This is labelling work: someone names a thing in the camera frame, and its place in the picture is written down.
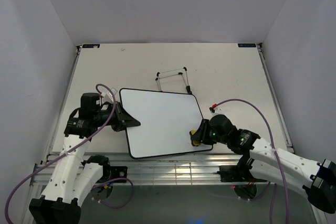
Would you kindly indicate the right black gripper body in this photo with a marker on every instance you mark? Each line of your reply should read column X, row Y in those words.
column 207, row 135

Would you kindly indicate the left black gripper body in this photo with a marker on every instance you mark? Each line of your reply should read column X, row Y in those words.
column 115, row 121

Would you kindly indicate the yellow bone-shaped eraser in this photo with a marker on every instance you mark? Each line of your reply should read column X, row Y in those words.
column 195, row 142

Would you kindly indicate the white whiteboard black frame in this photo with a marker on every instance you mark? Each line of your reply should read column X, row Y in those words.
column 165, row 118

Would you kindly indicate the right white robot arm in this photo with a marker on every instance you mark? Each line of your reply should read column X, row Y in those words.
column 259, row 160

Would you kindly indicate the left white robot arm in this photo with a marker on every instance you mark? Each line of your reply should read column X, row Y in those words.
column 74, row 177

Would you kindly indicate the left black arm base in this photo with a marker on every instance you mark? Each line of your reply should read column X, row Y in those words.
column 112, row 172

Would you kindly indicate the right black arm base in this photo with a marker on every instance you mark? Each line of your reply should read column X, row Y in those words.
column 230, row 173

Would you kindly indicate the left blue table label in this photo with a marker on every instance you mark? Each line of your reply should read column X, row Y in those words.
column 90, row 46

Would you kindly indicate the blue table label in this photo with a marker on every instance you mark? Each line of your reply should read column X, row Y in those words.
column 246, row 45
column 90, row 46

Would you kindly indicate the right blue table label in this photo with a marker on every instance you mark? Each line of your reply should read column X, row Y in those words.
column 246, row 45

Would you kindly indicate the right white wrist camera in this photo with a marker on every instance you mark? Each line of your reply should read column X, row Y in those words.
column 214, row 109

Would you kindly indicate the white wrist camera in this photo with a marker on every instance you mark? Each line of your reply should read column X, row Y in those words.
column 214, row 109
column 108, row 96

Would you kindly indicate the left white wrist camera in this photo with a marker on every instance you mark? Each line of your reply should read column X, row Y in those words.
column 108, row 96

